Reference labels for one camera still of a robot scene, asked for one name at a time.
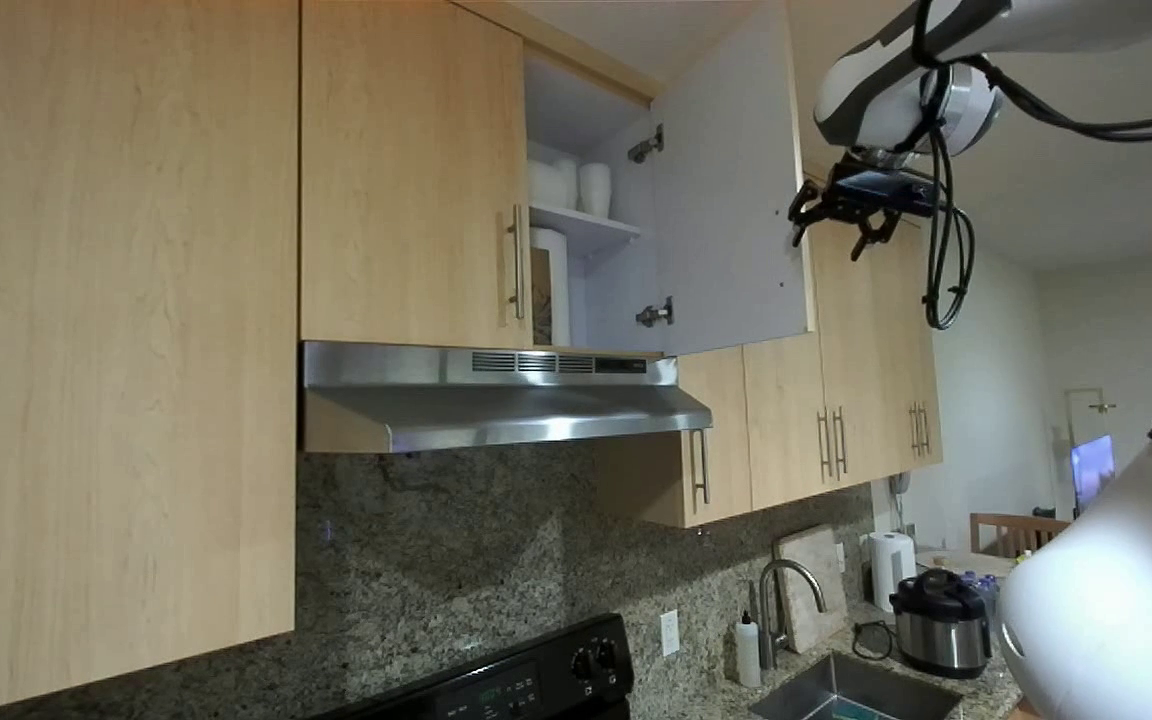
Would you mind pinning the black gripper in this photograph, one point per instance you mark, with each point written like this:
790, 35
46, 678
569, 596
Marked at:
889, 186

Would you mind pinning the wood cabinet door white inside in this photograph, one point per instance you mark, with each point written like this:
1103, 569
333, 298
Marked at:
722, 203

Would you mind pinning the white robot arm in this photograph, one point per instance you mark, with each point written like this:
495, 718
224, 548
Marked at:
1111, 600

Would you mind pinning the metal cabinet door hinge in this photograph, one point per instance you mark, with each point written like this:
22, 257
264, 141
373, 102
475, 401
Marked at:
656, 314
647, 145

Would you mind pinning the white cabinet interior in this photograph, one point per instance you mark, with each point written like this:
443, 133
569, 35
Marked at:
602, 280

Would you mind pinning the white stacked cups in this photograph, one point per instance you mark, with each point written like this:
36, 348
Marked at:
593, 191

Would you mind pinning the white cabinet shelf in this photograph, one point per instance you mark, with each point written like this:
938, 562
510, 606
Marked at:
578, 223

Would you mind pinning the white stacked bowls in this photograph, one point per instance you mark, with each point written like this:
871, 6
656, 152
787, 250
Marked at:
554, 183

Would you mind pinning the patterned brown box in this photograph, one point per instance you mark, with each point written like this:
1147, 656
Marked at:
543, 292

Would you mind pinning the wooden chair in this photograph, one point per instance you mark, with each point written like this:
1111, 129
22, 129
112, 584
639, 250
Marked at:
1018, 521

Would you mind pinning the wooden cutting board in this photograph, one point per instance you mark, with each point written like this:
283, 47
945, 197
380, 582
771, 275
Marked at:
835, 572

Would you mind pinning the white paper towel roll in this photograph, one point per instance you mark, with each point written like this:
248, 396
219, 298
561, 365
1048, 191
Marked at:
883, 572

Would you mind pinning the stainless steel range hood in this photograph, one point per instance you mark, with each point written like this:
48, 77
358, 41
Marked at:
496, 413

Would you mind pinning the steel kitchen faucet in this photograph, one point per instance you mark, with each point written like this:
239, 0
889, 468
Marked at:
771, 613

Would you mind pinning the steel electric pressure cooker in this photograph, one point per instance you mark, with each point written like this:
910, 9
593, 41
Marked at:
940, 643

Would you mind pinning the white soap dispenser bottle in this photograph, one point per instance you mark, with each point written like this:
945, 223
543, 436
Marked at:
745, 655

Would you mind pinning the stainless steel sink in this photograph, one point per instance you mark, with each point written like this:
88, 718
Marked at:
871, 687

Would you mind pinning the black electric stove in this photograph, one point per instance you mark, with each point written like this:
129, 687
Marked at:
538, 682

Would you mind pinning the white wall outlet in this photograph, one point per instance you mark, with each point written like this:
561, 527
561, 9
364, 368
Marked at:
671, 633

